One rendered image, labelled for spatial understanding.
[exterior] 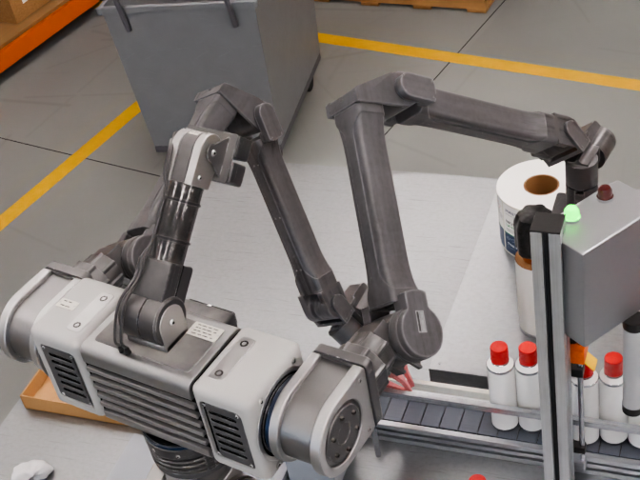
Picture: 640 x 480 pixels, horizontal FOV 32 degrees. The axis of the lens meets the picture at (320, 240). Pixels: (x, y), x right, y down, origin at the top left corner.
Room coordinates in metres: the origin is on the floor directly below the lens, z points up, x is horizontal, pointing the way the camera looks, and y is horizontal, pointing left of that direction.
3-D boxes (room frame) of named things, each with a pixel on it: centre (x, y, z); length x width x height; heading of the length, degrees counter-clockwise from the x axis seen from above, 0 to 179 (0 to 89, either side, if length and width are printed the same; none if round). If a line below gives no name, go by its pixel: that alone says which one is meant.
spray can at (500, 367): (1.48, -0.28, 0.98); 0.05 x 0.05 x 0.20
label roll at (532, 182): (2.02, -0.51, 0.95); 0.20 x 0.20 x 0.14
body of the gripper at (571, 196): (1.60, -0.48, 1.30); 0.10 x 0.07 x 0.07; 63
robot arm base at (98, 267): (1.44, 0.37, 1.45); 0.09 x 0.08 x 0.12; 52
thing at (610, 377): (1.40, -0.47, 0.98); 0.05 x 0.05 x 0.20
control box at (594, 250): (1.32, -0.42, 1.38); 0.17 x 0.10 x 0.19; 118
